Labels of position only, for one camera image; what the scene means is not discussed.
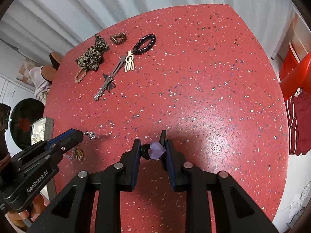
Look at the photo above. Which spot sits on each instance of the white curtain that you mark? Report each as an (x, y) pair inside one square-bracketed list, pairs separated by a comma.
[(38, 27)]

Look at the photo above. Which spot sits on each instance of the red plastic stool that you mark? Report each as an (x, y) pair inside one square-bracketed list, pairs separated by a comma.
[(294, 74)]

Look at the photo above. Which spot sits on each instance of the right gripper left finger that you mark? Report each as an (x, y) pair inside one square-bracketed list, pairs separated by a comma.
[(131, 163)]

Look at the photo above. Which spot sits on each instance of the pink white cloth pile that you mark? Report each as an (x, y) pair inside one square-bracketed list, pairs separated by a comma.
[(42, 86)]

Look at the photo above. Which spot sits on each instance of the pink soled slipper front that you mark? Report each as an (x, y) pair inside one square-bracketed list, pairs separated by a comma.
[(48, 73)]

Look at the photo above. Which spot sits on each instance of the black bow hair clip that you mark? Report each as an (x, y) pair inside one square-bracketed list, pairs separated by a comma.
[(108, 83)]

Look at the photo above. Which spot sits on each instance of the grey snap hair clip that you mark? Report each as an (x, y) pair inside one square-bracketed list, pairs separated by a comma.
[(118, 66)]

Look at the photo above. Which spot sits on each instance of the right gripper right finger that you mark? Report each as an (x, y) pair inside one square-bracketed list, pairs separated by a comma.
[(172, 162)]

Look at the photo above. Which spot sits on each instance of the silver ornate hair clip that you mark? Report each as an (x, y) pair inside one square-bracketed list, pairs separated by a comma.
[(99, 94)]

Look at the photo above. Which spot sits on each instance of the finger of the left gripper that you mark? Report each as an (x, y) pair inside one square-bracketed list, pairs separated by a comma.
[(65, 141)]

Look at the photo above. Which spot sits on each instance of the leopard print scrunchie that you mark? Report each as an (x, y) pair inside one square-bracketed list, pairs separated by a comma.
[(93, 56)]

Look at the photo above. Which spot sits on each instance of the checkered pink bag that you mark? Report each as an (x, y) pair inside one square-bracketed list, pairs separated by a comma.
[(24, 72)]

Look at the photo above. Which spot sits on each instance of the white jewelry tray box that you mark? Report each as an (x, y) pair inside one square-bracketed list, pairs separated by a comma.
[(42, 130)]

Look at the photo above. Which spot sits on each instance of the pink soled slipper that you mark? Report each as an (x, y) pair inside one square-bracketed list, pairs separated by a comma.
[(55, 59), (48, 73)]

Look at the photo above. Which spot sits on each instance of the cream small hair clip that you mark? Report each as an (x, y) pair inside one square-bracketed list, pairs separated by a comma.
[(129, 62)]

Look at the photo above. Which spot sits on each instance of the dark red garment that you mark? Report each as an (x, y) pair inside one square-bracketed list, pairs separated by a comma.
[(298, 116)]

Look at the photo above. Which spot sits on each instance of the pink soled slipper back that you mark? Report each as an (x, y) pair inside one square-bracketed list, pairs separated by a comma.
[(55, 59)]

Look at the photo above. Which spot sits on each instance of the white washing machine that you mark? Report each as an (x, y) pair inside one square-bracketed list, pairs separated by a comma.
[(25, 110)]

